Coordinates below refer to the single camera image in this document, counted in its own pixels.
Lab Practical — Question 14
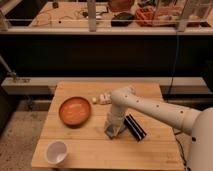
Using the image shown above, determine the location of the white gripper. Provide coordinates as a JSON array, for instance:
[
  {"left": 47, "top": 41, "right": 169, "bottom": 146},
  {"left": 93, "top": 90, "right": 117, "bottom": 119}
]
[{"left": 105, "top": 112, "right": 126, "bottom": 139}]

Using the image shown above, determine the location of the white cup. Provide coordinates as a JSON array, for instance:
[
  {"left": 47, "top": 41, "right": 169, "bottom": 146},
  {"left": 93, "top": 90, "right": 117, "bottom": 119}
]
[{"left": 45, "top": 140, "right": 68, "bottom": 165}]

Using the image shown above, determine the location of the orange bowl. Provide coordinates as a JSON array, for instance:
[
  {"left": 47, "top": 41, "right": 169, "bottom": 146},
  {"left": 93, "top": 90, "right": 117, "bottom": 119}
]
[{"left": 59, "top": 97, "right": 91, "bottom": 127}]

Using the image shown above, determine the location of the metal clamp bracket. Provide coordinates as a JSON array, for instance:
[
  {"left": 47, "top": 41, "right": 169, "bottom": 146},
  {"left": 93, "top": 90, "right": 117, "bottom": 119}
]
[{"left": 0, "top": 54, "right": 32, "bottom": 84}]

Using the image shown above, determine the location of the blue cable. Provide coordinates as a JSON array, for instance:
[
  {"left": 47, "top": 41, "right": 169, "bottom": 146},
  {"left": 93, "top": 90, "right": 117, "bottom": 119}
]
[{"left": 167, "top": 31, "right": 181, "bottom": 96}]

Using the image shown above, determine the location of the orange crate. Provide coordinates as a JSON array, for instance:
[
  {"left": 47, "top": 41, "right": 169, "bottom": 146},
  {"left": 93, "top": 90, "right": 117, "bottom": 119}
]
[{"left": 135, "top": 8, "right": 179, "bottom": 27}]

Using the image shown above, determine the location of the black rectangular block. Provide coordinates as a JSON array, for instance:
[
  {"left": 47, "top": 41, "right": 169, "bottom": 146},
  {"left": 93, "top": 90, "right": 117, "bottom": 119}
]
[{"left": 124, "top": 114, "right": 146, "bottom": 141}]

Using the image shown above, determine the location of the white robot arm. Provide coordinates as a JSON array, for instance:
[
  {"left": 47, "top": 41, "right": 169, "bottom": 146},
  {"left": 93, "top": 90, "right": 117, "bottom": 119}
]
[{"left": 105, "top": 86, "right": 213, "bottom": 171}]

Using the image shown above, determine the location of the black bag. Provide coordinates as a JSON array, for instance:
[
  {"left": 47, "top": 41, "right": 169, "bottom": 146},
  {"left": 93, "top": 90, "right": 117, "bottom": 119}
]
[{"left": 111, "top": 12, "right": 134, "bottom": 27}]

